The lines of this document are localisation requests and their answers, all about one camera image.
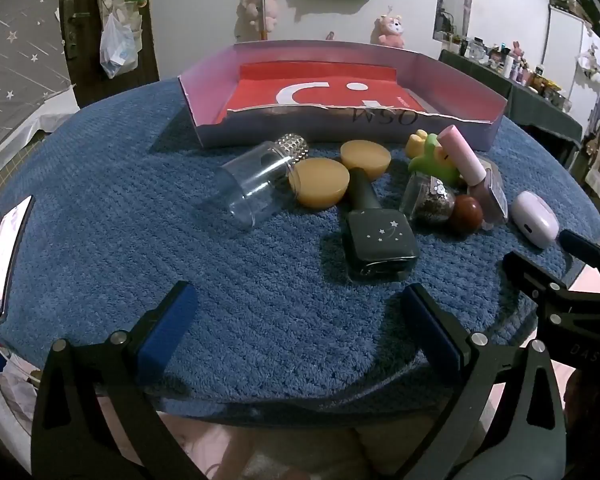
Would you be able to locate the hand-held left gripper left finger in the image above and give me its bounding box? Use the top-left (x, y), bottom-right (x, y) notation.
top-left (30, 280), bottom-right (201, 480)

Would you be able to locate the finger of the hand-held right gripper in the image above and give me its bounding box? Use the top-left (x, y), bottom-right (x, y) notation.
top-left (559, 229), bottom-right (600, 301)
top-left (502, 250), bottom-right (600, 322)

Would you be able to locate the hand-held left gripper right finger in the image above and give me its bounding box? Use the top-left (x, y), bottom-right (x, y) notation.
top-left (401, 282), bottom-right (568, 480)

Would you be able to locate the white earbud case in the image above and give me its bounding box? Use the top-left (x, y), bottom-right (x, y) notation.
top-left (510, 190), bottom-right (560, 250)

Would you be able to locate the brown ball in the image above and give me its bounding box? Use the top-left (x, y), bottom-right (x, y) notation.
top-left (448, 195), bottom-right (484, 233)

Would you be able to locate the dark star-print nail polish bottle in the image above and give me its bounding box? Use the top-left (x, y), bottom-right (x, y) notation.
top-left (345, 167), bottom-right (421, 281)

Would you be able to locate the glitter nail polish bottle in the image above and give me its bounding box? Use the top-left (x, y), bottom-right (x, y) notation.
top-left (400, 172), bottom-right (456, 226)

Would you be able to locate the pink-capped nail polish bottle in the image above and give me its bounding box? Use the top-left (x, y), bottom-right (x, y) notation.
top-left (437, 125), bottom-right (510, 231)

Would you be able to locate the green and yellow toy figure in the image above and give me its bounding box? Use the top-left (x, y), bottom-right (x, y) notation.
top-left (405, 130), bottom-right (463, 188)

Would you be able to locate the clear plastic cup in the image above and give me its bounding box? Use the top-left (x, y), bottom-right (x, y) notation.
top-left (215, 141), bottom-right (297, 231)

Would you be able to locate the yellow half-sphere dome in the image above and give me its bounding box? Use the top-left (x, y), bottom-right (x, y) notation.
top-left (340, 140), bottom-right (392, 180)
top-left (288, 158), bottom-right (351, 210)

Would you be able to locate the studded silver cap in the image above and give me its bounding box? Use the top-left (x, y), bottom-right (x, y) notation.
top-left (271, 132), bottom-right (311, 166)

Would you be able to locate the pink cardboard box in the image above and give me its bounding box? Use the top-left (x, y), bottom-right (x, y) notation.
top-left (178, 40), bottom-right (510, 153)

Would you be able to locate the dark green covered table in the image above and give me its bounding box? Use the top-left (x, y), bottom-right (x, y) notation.
top-left (437, 49), bottom-right (583, 171)

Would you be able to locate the smartphone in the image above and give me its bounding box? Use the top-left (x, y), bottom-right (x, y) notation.
top-left (0, 195), bottom-right (35, 331)

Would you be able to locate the cluster of cosmetics bottles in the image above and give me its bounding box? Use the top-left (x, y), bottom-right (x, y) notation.
top-left (452, 35), bottom-right (573, 111)

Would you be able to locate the dark wooden door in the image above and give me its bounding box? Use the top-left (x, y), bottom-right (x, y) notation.
top-left (59, 0), bottom-right (160, 111)

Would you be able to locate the red paper sheet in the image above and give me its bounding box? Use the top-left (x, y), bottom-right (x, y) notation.
top-left (215, 62), bottom-right (431, 126)

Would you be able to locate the pink plush toy with horn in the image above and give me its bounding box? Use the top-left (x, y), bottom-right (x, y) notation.
top-left (375, 12), bottom-right (407, 49)

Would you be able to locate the hanging plastic bag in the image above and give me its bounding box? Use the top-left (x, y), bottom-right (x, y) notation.
top-left (99, 12), bottom-right (141, 80)

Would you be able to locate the grey star-print curtain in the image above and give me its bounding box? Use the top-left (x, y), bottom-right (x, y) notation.
top-left (0, 0), bottom-right (78, 166)

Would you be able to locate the pale pink plush toy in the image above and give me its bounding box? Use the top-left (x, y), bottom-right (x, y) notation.
top-left (242, 0), bottom-right (281, 31)

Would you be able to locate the orange-tipped mop stick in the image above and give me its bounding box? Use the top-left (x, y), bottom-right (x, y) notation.
top-left (257, 0), bottom-right (272, 42)

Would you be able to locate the wall mirror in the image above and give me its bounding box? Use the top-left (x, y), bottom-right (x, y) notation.
top-left (432, 0), bottom-right (476, 43)

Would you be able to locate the metal door handle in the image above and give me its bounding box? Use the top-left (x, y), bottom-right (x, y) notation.
top-left (62, 0), bottom-right (91, 58)

